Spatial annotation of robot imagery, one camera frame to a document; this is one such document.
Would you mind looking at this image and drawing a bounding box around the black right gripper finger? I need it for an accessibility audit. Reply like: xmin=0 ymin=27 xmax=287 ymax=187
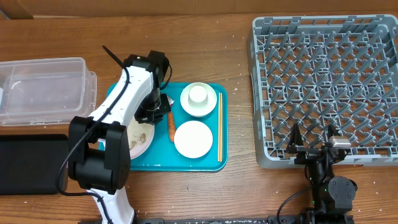
xmin=327 ymin=124 xmax=341 ymax=139
xmin=286 ymin=123 xmax=303 ymax=153

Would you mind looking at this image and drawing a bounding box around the large white round plate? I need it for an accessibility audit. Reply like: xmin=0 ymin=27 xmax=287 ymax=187
xmin=127 ymin=119 xmax=155 ymax=159

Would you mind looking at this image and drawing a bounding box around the white upside-down cup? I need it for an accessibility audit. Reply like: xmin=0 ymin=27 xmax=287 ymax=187
xmin=188 ymin=85 xmax=207 ymax=105

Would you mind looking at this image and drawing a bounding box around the small white round plate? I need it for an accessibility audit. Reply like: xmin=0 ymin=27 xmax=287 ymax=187
xmin=174 ymin=121 xmax=213 ymax=159

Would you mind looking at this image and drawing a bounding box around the grey dish rack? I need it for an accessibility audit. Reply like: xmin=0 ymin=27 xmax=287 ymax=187
xmin=248 ymin=14 xmax=397 ymax=169

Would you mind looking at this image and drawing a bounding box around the red snack wrapper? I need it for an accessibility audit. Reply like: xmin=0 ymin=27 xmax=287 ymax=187
xmin=167 ymin=96 xmax=175 ymax=107

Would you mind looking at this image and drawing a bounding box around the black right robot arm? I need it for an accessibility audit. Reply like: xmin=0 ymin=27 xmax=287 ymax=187
xmin=276 ymin=123 xmax=358 ymax=223

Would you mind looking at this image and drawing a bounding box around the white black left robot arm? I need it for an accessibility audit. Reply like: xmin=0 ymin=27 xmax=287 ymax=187
xmin=55 ymin=50 xmax=172 ymax=223

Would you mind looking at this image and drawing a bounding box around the black waste tray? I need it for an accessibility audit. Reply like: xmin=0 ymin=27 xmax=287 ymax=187
xmin=1 ymin=134 xmax=68 ymax=195

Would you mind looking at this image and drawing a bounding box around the orange carrot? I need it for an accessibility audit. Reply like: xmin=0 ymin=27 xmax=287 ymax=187
xmin=167 ymin=112 xmax=176 ymax=142

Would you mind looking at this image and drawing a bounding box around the pale green bowl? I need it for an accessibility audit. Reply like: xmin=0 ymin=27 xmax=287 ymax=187
xmin=180 ymin=82 xmax=218 ymax=118

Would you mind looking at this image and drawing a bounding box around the teal plastic tray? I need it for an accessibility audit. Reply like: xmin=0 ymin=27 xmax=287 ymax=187
xmin=98 ymin=82 xmax=229 ymax=172

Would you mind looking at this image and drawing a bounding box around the right wooden chopstick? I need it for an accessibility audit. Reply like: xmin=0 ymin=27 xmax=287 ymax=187
xmin=218 ymin=92 xmax=223 ymax=162

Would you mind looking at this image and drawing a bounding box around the clear plastic bin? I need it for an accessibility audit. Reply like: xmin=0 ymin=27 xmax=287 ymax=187
xmin=1 ymin=57 xmax=97 ymax=126

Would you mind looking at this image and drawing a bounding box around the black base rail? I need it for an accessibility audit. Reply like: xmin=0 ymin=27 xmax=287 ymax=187
xmin=136 ymin=215 xmax=355 ymax=224

